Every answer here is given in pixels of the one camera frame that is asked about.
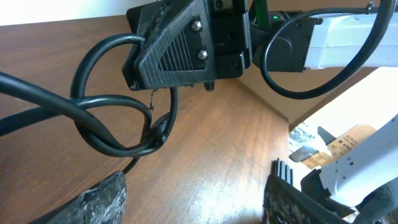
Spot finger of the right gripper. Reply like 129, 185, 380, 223
122, 0, 217, 91

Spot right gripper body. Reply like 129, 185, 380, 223
205, 0, 252, 80

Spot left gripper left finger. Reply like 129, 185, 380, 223
32, 171, 127, 224

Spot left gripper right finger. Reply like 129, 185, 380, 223
262, 159, 345, 224

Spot black USB cable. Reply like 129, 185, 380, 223
0, 32, 180, 175

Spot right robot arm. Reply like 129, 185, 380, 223
122, 1, 377, 91

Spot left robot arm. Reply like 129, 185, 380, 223
35, 117, 397, 223

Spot cardboard box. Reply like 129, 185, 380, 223
302, 124, 376, 169

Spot right camera cable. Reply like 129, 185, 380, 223
259, 0, 398, 101

